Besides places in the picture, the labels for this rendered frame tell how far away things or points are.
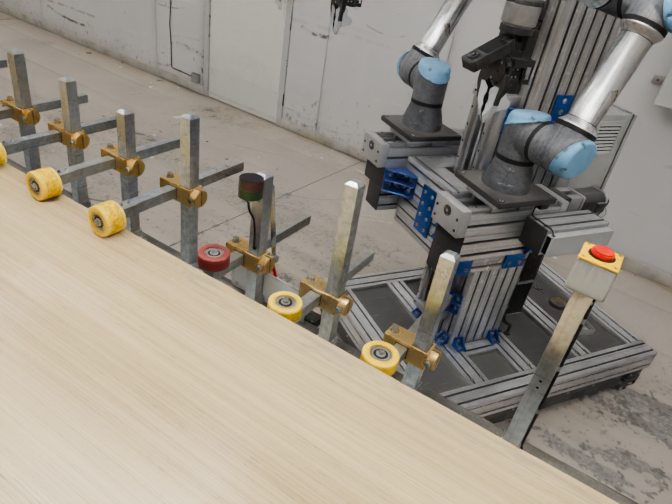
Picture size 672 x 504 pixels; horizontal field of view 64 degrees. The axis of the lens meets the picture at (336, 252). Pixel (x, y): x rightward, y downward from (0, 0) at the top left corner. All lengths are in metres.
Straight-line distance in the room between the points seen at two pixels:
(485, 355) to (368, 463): 1.46
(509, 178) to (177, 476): 1.21
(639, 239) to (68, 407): 3.43
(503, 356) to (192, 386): 1.59
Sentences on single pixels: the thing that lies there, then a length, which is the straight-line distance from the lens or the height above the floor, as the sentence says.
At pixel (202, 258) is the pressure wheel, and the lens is 1.36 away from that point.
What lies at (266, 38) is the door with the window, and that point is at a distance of 4.87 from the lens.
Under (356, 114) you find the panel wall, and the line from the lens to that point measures 4.39.
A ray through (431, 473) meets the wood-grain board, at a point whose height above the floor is 0.90.
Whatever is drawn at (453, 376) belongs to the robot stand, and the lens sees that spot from 2.22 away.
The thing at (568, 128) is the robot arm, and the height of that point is 1.28.
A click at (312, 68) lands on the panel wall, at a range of 4.58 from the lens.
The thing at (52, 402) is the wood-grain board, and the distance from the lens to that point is 1.06.
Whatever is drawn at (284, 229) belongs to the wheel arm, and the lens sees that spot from 1.60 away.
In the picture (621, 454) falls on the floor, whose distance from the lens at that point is 2.60.
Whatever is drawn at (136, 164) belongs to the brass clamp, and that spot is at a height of 0.96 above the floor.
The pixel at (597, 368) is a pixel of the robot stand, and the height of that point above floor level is 0.23.
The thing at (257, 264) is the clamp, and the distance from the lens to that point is 1.45.
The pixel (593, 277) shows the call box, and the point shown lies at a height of 1.19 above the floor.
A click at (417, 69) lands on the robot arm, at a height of 1.23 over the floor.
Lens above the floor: 1.67
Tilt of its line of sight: 32 degrees down
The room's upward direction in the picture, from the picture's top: 10 degrees clockwise
